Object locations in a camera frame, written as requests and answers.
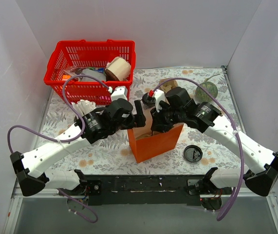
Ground orange snack box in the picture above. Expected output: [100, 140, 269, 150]
[62, 75, 71, 81]

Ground orange paper bag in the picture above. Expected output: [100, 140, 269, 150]
[127, 108, 185, 163]

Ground aluminium frame rail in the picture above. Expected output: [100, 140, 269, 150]
[4, 189, 278, 234]

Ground green netted melon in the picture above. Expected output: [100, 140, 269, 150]
[195, 74, 220, 102]

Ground grey wrapped package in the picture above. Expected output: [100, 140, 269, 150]
[79, 68, 107, 82]

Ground beige paper wrapped roll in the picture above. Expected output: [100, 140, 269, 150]
[104, 57, 131, 81]

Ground floral table mat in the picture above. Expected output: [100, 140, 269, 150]
[30, 68, 248, 176]

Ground red plastic shopping basket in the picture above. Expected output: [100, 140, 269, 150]
[43, 39, 136, 105]

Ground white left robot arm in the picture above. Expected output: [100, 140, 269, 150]
[10, 86, 146, 196]

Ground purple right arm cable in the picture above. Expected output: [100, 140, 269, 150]
[153, 77, 245, 221]

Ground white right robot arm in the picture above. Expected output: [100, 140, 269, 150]
[148, 87, 278, 196]

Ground transparent dark cup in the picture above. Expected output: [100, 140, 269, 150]
[142, 99, 155, 110]

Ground brown cardboard cup carrier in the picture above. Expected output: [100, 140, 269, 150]
[159, 78, 179, 93]

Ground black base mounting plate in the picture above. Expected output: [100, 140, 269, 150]
[82, 175, 231, 206]

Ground black coffee cup lid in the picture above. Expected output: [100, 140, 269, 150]
[183, 145, 203, 163]

